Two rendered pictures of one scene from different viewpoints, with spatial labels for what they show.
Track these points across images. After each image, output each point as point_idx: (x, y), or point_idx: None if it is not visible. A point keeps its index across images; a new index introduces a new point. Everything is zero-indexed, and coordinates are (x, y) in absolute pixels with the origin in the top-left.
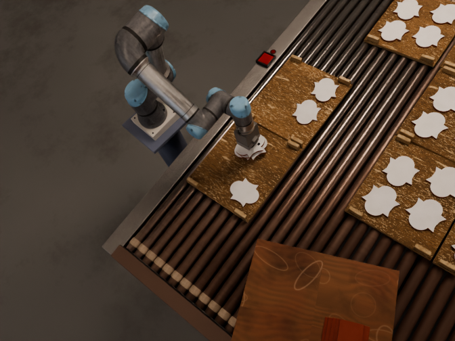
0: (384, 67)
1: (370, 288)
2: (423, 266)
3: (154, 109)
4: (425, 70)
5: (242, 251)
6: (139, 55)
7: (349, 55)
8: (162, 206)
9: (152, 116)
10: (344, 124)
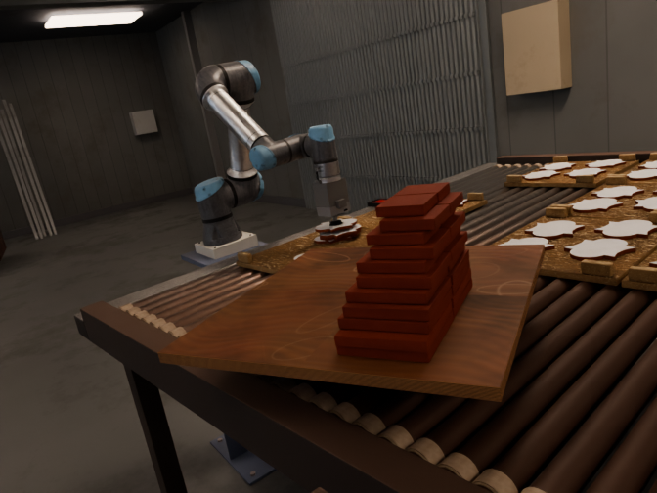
0: (530, 193)
1: (490, 258)
2: (605, 291)
3: (225, 215)
4: (586, 191)
5: None
6: (218, 80)
7: (485, 194)
8: (190, 282)
9: (220, 223)
10: (474, 220)
